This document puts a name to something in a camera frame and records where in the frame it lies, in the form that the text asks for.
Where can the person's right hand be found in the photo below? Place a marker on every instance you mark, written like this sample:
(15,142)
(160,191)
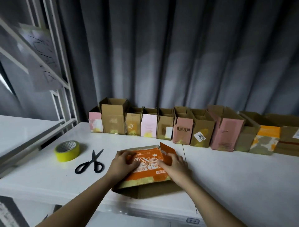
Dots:
(177,170)

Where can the person's left hand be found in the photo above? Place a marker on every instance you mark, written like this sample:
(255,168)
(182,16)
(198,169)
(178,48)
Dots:
(120,166)

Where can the orange white patterned cardboard box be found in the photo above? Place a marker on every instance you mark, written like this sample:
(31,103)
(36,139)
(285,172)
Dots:
(147,170)

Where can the black scissors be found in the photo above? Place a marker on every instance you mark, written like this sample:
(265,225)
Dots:
(91,163)

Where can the pink lettered cardboard box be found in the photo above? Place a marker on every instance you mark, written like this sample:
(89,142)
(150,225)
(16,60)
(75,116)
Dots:
(183,131)
(226,133)

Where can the taped brown cardboard box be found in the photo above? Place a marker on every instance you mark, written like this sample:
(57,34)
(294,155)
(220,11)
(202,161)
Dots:
(133,124)

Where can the brown box with white label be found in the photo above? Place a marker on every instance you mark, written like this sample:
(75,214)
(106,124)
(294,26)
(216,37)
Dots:
(165,126)

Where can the brown box with barcode label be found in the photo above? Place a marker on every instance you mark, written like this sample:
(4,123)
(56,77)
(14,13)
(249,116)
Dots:
(113,119)

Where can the pink and yellow printed box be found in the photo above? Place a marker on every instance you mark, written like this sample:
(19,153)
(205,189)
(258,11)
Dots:
(149,125)

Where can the pink green printed cardboard box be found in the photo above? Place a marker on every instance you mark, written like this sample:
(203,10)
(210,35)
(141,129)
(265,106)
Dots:
(95,121)

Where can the yellow tape roll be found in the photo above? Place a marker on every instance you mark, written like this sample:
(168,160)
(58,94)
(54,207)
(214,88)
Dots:
(65,153)

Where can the orange and white carton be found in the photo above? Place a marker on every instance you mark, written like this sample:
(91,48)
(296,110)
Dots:
(265,140)

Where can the person's left forearm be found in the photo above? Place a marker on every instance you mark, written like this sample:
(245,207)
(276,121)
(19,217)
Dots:
(74,206)

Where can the person's right forearm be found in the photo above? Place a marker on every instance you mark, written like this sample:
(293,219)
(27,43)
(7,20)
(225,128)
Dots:
(212,208)

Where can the white metal shelf rack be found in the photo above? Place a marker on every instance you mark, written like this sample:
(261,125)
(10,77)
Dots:
(60,70)

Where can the handwritten paper sheet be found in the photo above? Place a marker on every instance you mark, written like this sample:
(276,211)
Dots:
(42,77)
(39,44)

